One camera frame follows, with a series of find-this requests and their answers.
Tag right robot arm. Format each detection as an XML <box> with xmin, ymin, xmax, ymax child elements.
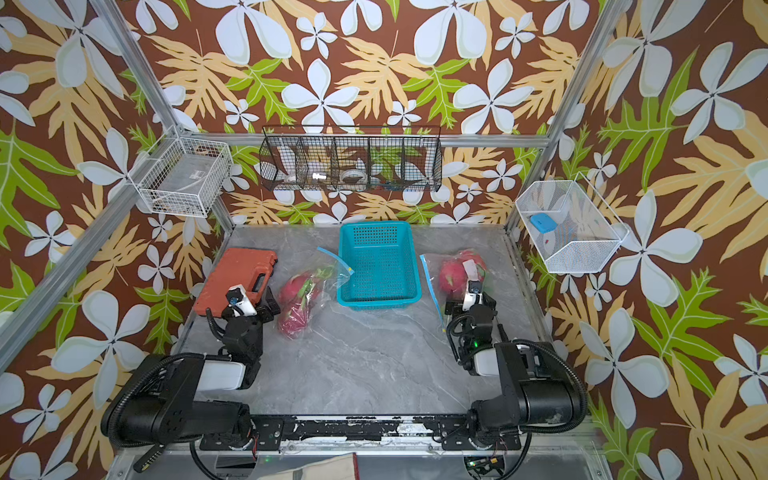
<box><xmin>440</xmin><ymin>295</ymin><xmax>587</xmax><ymax>450</ymax></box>

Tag clear zip-top bag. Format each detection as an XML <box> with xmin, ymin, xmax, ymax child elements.
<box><xmin>420</xmin><ymin>249</ymin><xmax>488</xmax><ymax>316</ymax></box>
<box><xmin>277</xmin><ymin>247</ymin><xmax>355</xmax><ymax>339</ymax></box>

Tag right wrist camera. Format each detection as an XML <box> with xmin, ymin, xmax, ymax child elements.
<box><xmin>461</xmin><ymin>280</ymin><xmax>483</xmax><ymax>311</ymax></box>

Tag black wire wall basket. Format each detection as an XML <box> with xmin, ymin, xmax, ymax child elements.
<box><xmin>256</xmin><ymin>125</ymin><xmax>444</xmax><ymax>192</ymax></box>

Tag teal plastic basket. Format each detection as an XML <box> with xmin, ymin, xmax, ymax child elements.
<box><xmin>337</xmin><ymin>221</ymin><xmax>422</xmax><ymax>310</ymax></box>

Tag dragon fruit in right bag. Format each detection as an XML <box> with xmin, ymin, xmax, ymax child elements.
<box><xmin>438</xmin><ymin>249</ymin><xmax>487</xmax><ymax>298</ymax></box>

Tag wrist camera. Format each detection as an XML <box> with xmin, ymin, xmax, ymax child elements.
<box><xmin>223</xmin><ymin>285</ymin><xmax>257</xmax><ymax>317</ymax></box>
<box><xmin>461</xmin><ymin>280</ymin><xmax>483</xmax><ymax>311</ymax></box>

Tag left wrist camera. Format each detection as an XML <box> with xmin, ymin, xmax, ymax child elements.
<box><xmin>223</xmin><ymin>285</ymin><xmax>257</xmax><ymax>317</ymax></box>

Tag white wire basket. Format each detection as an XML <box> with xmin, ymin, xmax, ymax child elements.
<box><xmin>133</xmin><ymin>135</ymin><xmax>233</xmax><ymax>218</ymax></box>
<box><xmin>515</xmin><ymin>174</ymin><xmax>629</xmax><ymax>275</ymax></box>

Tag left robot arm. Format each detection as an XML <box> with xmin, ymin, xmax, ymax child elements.
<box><xmin>100</xmin><ymin>299</ymin><xmax>281</xmax><ymax>448</ymax></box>

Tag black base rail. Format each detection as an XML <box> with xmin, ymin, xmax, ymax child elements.
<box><xmin>197</xmin><ymin>413</ymin><xmax>523</xmax><ymax>452</ymax></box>

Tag blue sponge in basket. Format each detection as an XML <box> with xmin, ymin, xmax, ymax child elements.
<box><xmin>529</xmin><ymin>213</ymin><xmax>558</xmax><ymax>234</ymax></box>

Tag red plastic tool case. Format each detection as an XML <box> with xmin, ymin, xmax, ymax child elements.
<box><xmin>193</xmin><ymin>247</ymin><xmax>278</xmax><ymax>318</ymax></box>

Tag dragon fruit bag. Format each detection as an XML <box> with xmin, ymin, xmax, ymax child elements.
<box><xmin>278</xmin><ymin>266</ymin><xmax>334</xmax><ymax>306</ymax></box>
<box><xmin>277</xmin><ymin>302</ymin><xmax>311</xmax><ymax>339</ymax></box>

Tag white wire basket left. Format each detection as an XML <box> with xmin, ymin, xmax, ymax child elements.
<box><xmin>133</xmin><ymin>135</ymin><xmax>233</xmax><ymax>218</ymax></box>

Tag white wire basket right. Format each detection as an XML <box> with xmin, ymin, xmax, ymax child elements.
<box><xmin>515</xmin><ymin>174</ymin><xmax>629</xmax><ymax>275</ymax></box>

